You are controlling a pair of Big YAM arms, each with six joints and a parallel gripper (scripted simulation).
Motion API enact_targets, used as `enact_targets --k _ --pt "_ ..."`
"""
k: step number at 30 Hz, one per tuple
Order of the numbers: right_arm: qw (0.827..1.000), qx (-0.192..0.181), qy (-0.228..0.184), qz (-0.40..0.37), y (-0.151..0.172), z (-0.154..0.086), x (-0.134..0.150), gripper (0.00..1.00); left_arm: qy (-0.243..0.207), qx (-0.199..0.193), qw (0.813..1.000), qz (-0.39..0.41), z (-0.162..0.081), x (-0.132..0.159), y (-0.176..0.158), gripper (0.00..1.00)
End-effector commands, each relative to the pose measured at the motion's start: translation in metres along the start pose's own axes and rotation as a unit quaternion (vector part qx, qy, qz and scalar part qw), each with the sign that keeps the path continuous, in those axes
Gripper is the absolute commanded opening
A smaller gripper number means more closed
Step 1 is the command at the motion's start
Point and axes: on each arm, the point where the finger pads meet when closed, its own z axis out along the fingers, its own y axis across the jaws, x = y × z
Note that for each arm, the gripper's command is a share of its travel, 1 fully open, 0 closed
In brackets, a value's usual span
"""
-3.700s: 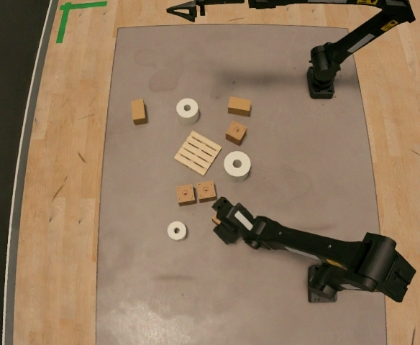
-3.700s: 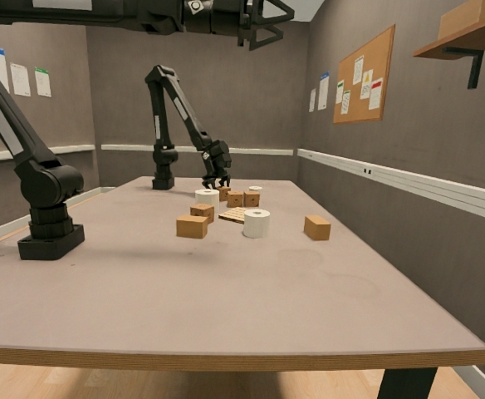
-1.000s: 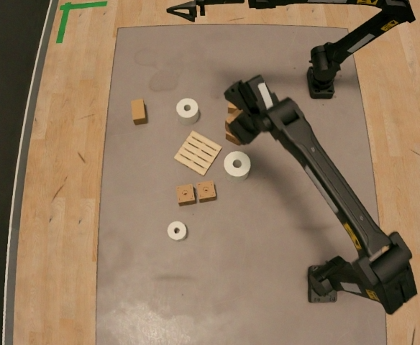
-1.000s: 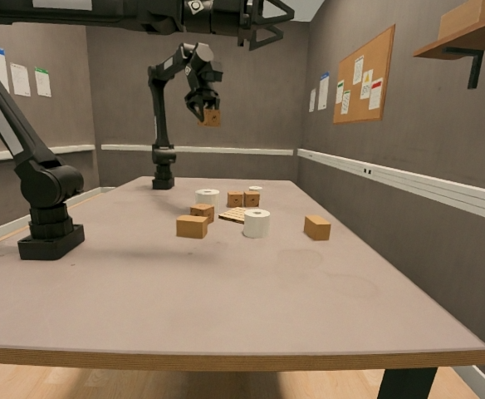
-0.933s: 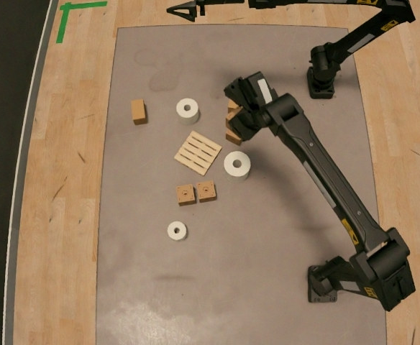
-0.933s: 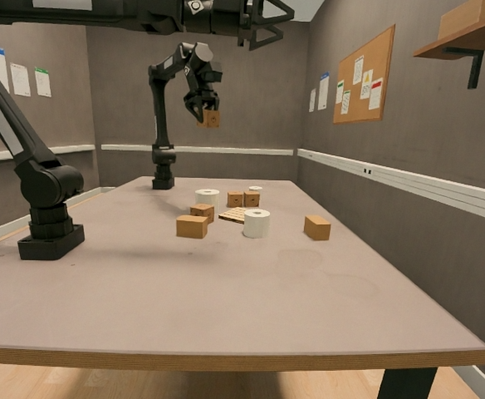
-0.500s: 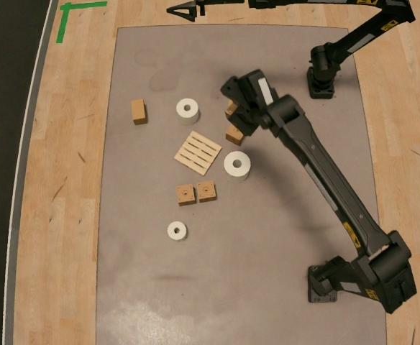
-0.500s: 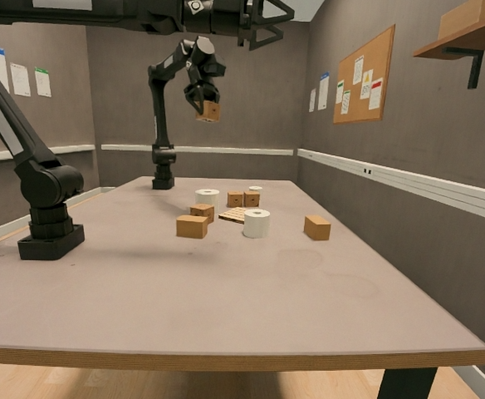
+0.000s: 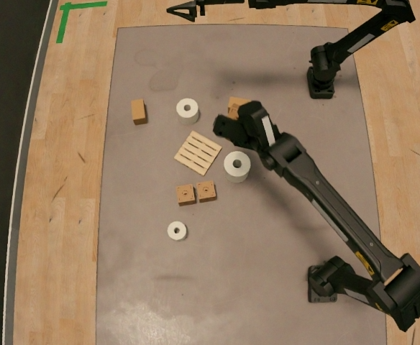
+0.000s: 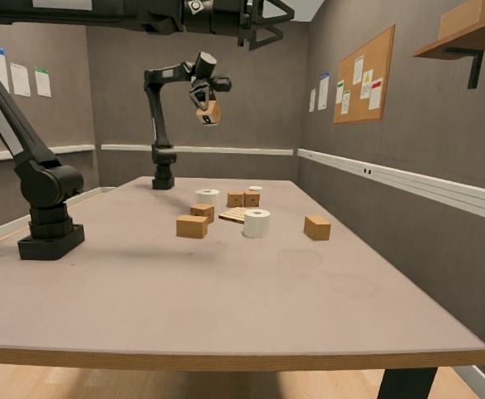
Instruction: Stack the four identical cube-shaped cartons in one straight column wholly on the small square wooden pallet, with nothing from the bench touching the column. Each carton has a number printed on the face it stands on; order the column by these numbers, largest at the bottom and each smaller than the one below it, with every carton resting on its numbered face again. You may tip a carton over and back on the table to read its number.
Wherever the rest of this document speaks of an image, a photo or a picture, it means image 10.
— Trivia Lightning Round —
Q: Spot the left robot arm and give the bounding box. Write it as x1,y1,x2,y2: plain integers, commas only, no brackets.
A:
144,52,232,184

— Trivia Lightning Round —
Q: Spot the small wooden pallet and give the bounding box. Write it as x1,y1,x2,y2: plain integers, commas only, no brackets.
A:
218,207,248,224

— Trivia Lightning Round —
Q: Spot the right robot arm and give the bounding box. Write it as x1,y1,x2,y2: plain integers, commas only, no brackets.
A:
0,0,212,250

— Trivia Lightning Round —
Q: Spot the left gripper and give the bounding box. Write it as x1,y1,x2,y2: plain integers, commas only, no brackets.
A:
189,82,215,111

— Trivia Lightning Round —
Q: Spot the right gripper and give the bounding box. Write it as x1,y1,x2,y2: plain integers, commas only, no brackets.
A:
210,0,295,52

